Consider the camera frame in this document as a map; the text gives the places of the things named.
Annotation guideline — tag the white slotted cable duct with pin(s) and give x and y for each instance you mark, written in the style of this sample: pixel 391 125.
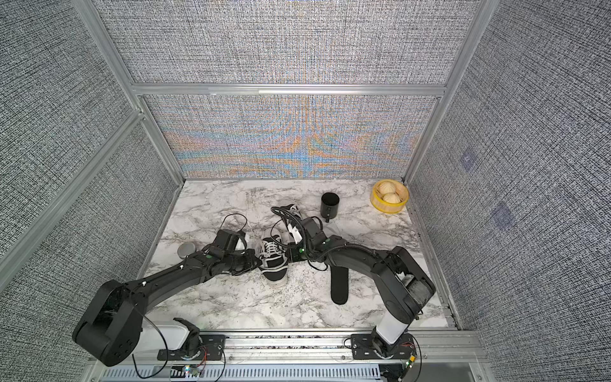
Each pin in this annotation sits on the white slotted cable duct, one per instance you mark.
pixel 274 372

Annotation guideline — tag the black shoe insole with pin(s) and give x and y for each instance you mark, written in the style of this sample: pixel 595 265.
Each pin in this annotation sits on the black shoe insole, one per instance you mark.
pixel 339 285

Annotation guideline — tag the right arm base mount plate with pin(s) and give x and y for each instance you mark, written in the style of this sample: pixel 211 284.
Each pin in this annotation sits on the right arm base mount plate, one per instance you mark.
pixel 373 347

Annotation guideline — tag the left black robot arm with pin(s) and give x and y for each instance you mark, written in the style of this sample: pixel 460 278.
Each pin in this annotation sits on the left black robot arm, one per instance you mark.
pixel 111 326

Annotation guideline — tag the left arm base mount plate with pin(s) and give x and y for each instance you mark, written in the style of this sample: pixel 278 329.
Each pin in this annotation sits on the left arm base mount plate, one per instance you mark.
pixel 197 348

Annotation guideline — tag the black canvas sneaker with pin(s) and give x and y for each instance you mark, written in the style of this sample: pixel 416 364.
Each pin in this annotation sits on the black canvas sneaker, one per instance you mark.
pixel 274 263
pixel 291 216

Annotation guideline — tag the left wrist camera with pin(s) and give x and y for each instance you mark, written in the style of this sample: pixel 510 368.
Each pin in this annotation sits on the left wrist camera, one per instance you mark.
pixel 229 240

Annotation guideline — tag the yellow bamboo steamer basket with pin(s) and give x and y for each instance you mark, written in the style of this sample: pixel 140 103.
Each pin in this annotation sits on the yellow bamboo steamer basket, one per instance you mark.
pixel 377 200

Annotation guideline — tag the upper steamed bun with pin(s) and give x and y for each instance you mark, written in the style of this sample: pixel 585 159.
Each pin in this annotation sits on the upper steamed bun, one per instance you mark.
pixel 386 187

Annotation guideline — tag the black metal mug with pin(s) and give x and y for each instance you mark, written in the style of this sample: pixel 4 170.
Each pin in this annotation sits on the black metal mug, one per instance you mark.
pixel 329 206

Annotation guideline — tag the steamed bun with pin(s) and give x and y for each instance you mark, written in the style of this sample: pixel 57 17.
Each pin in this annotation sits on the steamed bun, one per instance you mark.
pixel 392 198
pixel 386 187

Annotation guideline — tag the aluminium front rail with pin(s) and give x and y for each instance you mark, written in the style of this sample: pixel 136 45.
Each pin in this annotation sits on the aluminium front rail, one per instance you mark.
pixel 312 345

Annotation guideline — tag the lower steamed bun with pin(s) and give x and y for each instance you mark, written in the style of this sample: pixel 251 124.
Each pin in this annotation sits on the lower steamed bun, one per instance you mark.
pixel 392 198

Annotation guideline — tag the small silver round tin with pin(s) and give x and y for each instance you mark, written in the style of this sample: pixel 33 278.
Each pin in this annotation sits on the small silver round tin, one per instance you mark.
pixel 186 249

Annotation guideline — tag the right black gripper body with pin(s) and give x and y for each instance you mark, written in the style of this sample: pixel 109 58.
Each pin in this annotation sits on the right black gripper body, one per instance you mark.
pixel 296 253

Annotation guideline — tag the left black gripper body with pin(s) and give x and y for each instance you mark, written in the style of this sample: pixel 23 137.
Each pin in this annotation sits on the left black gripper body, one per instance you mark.
pixel 251 260

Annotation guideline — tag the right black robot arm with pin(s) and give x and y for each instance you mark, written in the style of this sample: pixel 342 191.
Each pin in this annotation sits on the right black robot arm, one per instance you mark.
pixel 402 284

